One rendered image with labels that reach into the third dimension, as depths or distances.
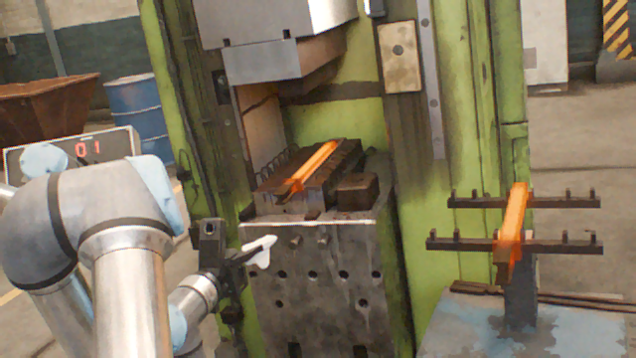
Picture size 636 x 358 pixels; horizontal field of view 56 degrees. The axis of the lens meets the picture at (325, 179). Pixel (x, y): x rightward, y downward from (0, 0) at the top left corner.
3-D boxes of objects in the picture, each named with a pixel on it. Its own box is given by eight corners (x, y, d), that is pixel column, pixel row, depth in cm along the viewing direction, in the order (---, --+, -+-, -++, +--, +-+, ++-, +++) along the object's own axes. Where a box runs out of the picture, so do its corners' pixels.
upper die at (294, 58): (302, 78, 144) (295, 38, 141) (229, 86, 151) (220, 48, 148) (348, 51, 181) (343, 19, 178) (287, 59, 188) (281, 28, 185)
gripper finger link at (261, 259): (279, 257, 127) (241, 273, 122) (274, 231, 125) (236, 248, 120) (287, 261, 124) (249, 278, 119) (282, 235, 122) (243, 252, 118)
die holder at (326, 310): (397, 374, 159) (375, 220, 145) (267, 366, 171) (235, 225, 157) (427, 271, 209) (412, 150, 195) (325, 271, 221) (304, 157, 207)
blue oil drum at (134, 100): (161, 171, 584) (137, 82, 557) (114, 173, 607) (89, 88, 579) (194, 152, 635) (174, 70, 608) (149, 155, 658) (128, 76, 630)
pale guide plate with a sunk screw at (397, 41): (420, 90, 149) (412, 21, 143) (386, 93, 152) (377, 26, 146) (421, 89, 151) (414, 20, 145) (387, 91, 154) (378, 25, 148)
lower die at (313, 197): (326, 212, 155) (320, 182, 152) (256, 215, 162) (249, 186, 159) (364, 161, 192) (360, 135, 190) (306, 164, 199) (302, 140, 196)
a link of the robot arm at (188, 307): (142, 362, 99) (129, 317, 97) (176, 324, 109) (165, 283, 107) (183, 364, 97) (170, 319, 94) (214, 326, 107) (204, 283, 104)
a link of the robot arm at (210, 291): (166, 284, 107) (206, 284, 104) (179, 271, 111) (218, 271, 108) (176, 320, 109) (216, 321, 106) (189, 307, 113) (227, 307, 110)
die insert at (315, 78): (305, 94, 156) (301, 72, 154) (278, 96, 158) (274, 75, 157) (337, 73, 183) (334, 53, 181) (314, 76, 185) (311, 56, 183)
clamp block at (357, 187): (371, 211, 151) (367, 187, 149) (339, 212, 154) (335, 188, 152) (381, 193, 162) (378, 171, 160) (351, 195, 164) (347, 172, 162)
